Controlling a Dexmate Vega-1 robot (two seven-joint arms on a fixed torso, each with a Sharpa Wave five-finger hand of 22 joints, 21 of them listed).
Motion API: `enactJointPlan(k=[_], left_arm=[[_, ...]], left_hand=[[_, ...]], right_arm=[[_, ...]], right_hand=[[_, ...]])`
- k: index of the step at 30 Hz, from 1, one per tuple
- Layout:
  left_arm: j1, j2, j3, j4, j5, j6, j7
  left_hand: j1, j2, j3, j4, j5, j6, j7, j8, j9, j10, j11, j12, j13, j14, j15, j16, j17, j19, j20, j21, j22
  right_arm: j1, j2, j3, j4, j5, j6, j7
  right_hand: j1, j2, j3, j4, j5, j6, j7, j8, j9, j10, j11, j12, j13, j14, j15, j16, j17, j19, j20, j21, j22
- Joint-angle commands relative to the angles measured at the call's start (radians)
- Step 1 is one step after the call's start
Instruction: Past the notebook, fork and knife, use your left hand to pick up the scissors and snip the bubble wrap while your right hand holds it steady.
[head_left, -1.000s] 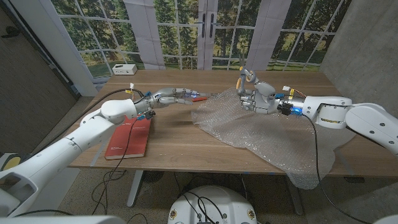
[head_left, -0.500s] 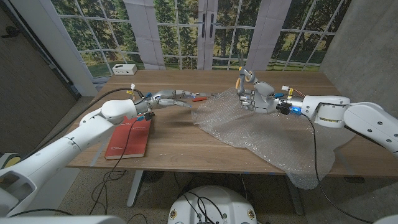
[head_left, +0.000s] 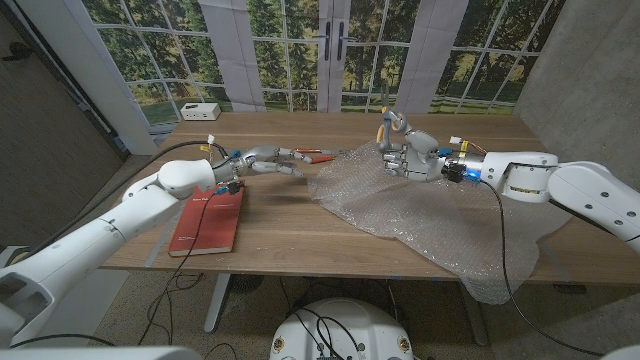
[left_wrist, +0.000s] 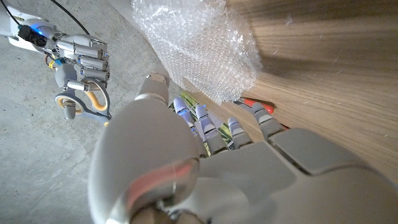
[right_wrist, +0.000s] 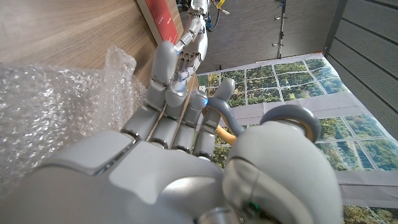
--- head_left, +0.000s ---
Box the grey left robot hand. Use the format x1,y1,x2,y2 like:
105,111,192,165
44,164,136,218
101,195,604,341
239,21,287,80
219,145,314,186

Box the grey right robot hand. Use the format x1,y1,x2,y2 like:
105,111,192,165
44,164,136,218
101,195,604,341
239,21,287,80
377,128,484,184

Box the scissors with orange grey handles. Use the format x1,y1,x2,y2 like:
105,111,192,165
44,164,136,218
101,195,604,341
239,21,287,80
375,84,409,151

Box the clear bubble wrap sheet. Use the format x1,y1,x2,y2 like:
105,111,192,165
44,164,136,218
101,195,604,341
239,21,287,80
307,139,574,305

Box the red notebook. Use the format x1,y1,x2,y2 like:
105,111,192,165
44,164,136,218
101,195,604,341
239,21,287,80
168,184,246,258

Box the white power strip box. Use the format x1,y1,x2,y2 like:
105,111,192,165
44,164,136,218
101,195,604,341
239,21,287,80
180,102,222,122

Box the printed window forest backdrop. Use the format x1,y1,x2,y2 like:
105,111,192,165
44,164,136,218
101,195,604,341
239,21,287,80
79,0,569,126

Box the white table leg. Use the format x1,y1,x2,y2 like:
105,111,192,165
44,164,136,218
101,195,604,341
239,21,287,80
457,282,489,347
203,273,232,334

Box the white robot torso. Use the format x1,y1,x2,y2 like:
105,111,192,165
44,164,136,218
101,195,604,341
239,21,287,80
269,297,414,360

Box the yellow black foot pedal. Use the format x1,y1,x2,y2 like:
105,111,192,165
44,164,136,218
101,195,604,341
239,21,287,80
4,245,32,267

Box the orange handled knife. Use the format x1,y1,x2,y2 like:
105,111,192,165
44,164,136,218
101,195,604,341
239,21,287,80
293,147,351,156

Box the thin black left wrist cable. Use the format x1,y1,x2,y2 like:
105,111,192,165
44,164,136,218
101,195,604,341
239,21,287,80
137,187,241,346

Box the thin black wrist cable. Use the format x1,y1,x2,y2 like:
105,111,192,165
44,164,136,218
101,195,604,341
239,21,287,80
137,187,241,346
482,180,606,357

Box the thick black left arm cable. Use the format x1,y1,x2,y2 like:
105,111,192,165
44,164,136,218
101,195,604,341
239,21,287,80
19,139,229,256

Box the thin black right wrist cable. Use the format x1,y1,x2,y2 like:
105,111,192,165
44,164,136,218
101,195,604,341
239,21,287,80
482,180,606,357

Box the black torso cable loop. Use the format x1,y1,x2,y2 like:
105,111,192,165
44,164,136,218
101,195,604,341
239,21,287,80
292,309,361,359

